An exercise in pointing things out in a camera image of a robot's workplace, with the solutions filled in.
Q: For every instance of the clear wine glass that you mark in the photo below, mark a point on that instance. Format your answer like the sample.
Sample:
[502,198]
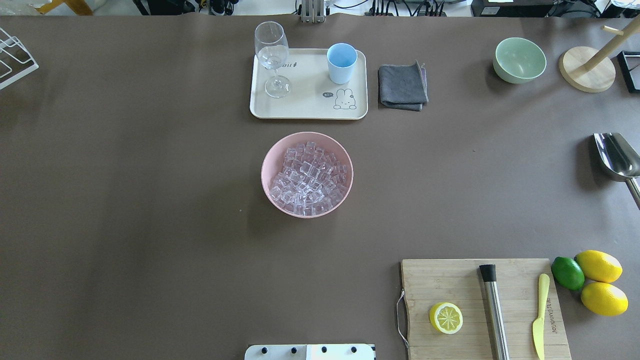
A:
[272,49]

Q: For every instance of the halved lemon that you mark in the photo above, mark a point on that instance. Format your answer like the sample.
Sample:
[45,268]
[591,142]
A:
[446,317]

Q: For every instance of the bamboo cutting board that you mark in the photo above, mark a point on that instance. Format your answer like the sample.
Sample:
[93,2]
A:
[427,282]

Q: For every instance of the pale green bowl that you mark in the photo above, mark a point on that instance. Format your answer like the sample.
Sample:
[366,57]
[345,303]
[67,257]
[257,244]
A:
[518,60]

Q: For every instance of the whole lemon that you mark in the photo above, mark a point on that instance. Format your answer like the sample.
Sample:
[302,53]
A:
[599,266]
[604,299]

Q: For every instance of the black frame glass rack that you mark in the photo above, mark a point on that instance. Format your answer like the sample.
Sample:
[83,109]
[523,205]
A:
[629,62]

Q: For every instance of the folded grey cloth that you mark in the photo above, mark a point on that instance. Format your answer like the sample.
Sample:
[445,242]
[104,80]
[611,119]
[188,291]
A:
[403,87]

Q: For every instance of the pile of clear ice cubes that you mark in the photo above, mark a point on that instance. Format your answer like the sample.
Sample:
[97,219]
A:
[309,181]

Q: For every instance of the lower whole lemon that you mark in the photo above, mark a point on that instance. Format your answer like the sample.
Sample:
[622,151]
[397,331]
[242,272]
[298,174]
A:
[604,299]

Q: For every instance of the steel muddler black tip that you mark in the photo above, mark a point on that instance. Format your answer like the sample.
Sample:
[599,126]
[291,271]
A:
[490,281]

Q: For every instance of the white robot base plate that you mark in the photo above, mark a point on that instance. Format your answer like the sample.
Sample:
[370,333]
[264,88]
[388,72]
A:
[331,351]

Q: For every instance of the light blue plastic cup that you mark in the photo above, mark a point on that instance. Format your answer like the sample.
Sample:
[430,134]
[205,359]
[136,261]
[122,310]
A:
[341,60]

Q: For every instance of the wooden cup tree stand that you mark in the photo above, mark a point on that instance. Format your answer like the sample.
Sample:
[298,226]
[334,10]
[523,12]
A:
[591,70]

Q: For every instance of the green lime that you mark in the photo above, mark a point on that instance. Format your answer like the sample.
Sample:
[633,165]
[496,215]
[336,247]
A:
[568,273]

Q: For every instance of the yellow plastic knife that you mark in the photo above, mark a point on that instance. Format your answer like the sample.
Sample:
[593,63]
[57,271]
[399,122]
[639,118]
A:
[538,325]

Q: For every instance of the metal ice scoop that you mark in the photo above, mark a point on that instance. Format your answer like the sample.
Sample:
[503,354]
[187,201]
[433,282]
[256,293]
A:
[619,161]

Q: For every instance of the upper whole lemon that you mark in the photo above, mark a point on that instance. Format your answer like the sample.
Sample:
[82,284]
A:
[599,266]

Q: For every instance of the cream tray with rabbit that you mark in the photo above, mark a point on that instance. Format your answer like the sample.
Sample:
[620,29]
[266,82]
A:
[313,95]

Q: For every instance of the pink bowl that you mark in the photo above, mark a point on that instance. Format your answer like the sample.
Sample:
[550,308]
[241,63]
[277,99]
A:
[274,158]

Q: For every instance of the white wire cup rack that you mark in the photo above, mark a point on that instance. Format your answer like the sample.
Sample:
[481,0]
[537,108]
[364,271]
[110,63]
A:
[16,61]

